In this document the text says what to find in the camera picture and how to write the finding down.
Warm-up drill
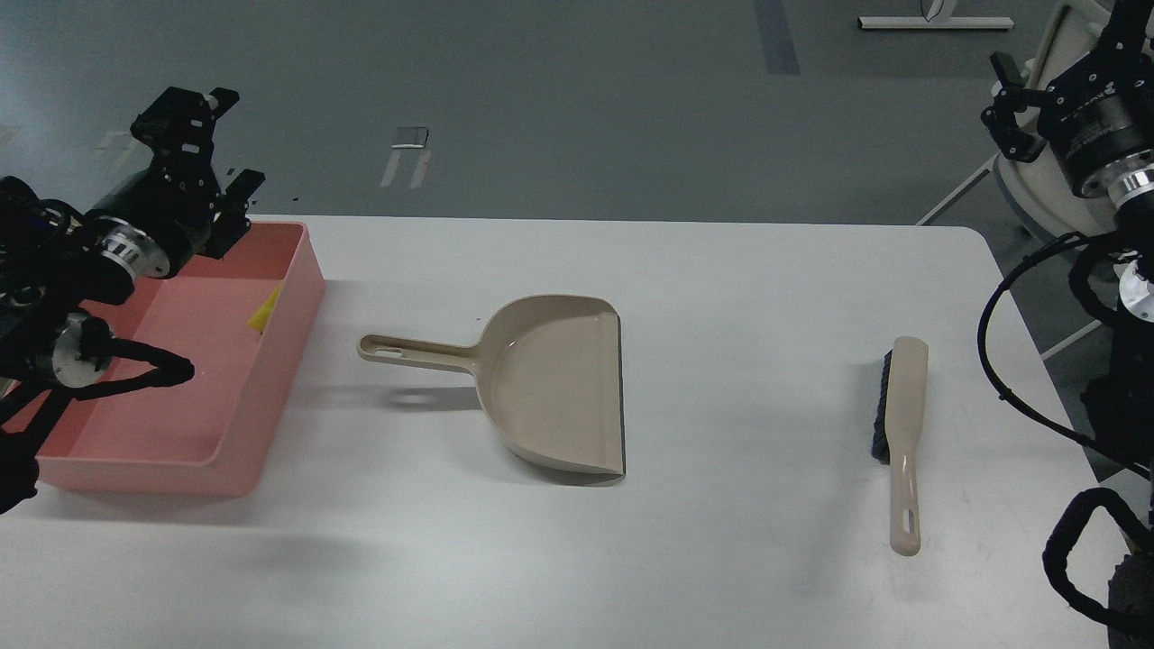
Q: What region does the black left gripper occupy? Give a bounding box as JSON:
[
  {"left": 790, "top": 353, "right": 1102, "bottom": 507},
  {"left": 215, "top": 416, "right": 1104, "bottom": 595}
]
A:
[{"left": 90, "top": 87, "right": 265, "bottom": 279}]

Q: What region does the beige hand brush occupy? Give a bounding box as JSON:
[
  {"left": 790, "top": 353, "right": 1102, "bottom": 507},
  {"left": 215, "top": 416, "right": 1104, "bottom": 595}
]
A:
[{"left": 870, "top": 336, "right": 929, "bottom": 557}]

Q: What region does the pink plastic bin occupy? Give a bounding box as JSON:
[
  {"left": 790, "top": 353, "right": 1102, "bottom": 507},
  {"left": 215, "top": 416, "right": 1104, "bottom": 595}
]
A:
[{"left": 37, "top": 222, "right": 325, "bottom": 497}]

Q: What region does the white floor stand base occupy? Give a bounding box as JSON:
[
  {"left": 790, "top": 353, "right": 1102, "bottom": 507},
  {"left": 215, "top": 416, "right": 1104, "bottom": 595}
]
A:
[{"left": 856, "top": 1, "right": 1016, "bottom": 32}]

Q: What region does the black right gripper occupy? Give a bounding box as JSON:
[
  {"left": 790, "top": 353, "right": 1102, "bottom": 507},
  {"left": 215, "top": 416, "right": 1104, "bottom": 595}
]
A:
[{"left": 981, "top": 1, "right": 1153, "bottom": 200}]

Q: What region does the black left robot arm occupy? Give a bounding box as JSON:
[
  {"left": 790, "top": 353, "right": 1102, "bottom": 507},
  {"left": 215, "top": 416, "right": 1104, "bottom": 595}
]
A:
[{"left": 1, "top": 87, "right": 265, "bottom": 512}]

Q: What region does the beige plastic dustpan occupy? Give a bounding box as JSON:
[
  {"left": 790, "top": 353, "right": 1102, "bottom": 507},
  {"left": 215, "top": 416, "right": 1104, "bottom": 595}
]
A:
[{"left": 357, "top": 293, "right": 627, "bottom": 478}]

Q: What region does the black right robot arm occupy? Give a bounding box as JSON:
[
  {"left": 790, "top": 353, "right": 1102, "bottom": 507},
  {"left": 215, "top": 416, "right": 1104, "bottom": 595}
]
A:
[{"left": 977, "top": 1, "right": 1153, "bottom": 483}]

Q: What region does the yellow green sponge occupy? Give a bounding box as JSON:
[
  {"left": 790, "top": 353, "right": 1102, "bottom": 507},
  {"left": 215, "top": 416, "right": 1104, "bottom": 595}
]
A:
[{"left": 246, "top": 283, "right": 283, "bottom": 335}]

